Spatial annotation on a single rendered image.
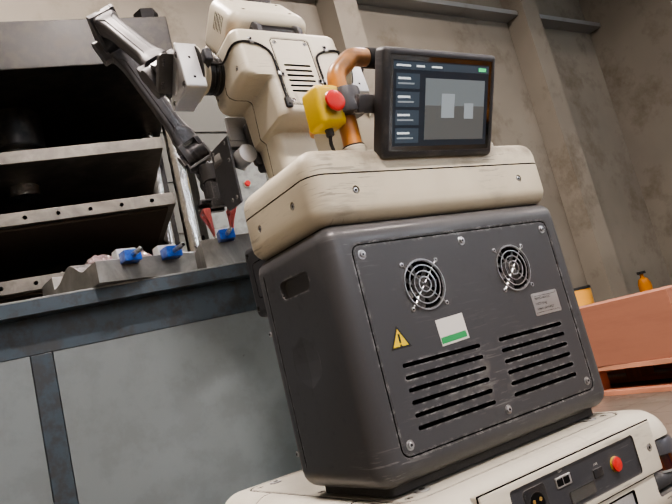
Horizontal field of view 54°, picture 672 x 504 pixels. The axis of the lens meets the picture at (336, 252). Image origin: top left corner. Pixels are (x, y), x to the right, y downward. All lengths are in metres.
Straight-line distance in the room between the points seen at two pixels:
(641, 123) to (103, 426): 9.33
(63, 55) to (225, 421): 1.63
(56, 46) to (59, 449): 1.63
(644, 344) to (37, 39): 2.89
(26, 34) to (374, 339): 2.16
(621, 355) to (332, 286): 2.61
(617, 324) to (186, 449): 2.29
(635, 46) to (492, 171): 9.29
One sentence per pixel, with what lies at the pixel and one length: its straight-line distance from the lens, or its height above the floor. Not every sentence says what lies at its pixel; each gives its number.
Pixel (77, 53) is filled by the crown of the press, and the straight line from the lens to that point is 2.81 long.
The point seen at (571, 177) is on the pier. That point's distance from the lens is 8.71.
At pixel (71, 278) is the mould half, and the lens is 1.86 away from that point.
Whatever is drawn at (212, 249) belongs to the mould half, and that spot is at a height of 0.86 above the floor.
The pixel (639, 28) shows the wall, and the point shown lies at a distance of 10.49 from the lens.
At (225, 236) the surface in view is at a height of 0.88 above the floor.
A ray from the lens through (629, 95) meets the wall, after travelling 10.45.
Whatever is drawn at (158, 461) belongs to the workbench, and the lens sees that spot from 1.73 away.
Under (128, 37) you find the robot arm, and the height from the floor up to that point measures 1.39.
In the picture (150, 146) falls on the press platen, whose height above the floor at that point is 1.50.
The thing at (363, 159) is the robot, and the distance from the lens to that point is 1.05.
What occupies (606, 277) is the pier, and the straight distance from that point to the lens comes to 8.56.
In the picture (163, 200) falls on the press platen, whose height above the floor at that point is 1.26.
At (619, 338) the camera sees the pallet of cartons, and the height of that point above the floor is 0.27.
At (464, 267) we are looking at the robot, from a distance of 1.11.
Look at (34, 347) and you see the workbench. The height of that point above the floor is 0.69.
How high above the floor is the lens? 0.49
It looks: 9 degrees up
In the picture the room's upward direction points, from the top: 14 degrees counter-clockwise
